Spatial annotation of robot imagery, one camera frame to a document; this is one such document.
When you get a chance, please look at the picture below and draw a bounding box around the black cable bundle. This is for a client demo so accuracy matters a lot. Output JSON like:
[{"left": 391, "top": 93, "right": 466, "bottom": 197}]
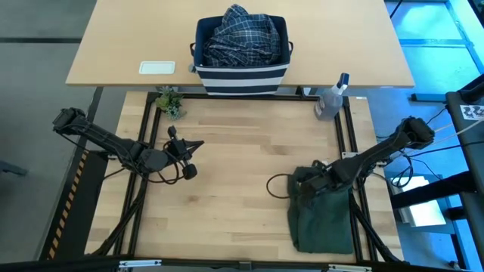
[
  {"left": 347, "top": 177, "right": 402, "bottom": 264},
  {"left": 92, "top": 177, "right": 147, "bottom": 256}
]

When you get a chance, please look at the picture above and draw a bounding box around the dark green button shirt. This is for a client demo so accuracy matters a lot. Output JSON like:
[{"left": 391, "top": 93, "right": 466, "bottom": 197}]
[{"left": 286, "top": 165, "right": 355, "bottom": 255}]

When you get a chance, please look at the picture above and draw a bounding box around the black metal table frame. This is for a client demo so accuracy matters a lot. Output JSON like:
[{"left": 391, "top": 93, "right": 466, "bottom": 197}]
[{"left": 90, "top": 91, "right": 404, "bottom": 270}]

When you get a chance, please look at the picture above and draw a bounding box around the blue plaid shirt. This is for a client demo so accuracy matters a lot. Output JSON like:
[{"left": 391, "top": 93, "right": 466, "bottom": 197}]
[{"left": 203, "top": 3, "right": 283, "bottom": 68}]

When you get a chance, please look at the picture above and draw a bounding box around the black equipment cart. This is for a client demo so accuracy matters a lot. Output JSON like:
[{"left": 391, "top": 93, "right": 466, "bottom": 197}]
[{"left": 389, "top": 73, "right": 484, "bottom": 272}]

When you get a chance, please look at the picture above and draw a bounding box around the navy white striped bin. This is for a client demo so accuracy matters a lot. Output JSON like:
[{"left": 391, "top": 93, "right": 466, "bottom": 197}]
[{"left": 189, "top": 14, "right": 294, "bottom": 97}]

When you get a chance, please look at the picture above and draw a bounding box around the small green potted plant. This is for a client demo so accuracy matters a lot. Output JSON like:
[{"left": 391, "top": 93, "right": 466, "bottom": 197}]
[{"left": 155, "top": 86, "right": 187, "bottom": 122}]

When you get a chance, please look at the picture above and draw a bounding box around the white marker tag label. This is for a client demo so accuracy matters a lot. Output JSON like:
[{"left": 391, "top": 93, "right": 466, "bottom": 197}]
[{"left": 459, "top": 104, "right": 484, "bottom": 122}]

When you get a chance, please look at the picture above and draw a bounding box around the white box on floor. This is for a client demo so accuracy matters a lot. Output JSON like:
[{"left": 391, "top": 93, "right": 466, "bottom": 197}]
[{"left": 392, "top": 175, "right": 448, "bottom": 228}]

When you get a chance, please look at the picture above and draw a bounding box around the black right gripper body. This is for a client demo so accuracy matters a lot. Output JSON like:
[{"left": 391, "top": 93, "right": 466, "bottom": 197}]
[{"left": 298, "top": 162, "right": 352, "bottom": 197}]

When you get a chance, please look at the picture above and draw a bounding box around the silver metal bracket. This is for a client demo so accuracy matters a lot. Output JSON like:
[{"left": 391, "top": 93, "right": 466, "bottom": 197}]
[
  {"left": 327, "top": 264, "right": 374, "bottom": 272},
  {"left": 118, "top": 259, "right": 163, "bottom": 270}
]

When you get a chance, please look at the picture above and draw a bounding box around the light wooden desk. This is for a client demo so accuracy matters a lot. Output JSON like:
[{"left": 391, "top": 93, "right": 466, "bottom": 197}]
[{"left": 64, "top": 0, "right": 416, "bottom": 89}]

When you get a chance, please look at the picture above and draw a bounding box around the black hazard-striped floor ramp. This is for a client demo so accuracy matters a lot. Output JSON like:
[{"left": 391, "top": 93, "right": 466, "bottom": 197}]
[{"left": 39, "top": 150, "right": 110, "bottom": 261}]

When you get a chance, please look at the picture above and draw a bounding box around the white rectangular tray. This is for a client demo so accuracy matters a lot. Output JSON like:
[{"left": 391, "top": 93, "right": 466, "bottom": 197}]
[{"left": 138, "top": 60, "right": 177, "bottom": 76}]

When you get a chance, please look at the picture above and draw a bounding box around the clear spray bottle blue nozzle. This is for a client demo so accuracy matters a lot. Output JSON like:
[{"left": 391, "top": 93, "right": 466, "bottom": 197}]
[{"left": 314, "top": 72, "right": 351, "bottom": 122}]

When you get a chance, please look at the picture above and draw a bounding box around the grey chair leg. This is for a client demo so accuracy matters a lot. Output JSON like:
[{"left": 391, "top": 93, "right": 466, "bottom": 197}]
[{"left": 0, "top": 160, "right": 29, "bottom": 178}]

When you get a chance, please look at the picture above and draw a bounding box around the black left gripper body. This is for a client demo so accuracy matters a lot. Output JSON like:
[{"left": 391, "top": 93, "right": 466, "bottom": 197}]
[{"left": 165, "top": 125, "right": 198, "bottom": 181}]

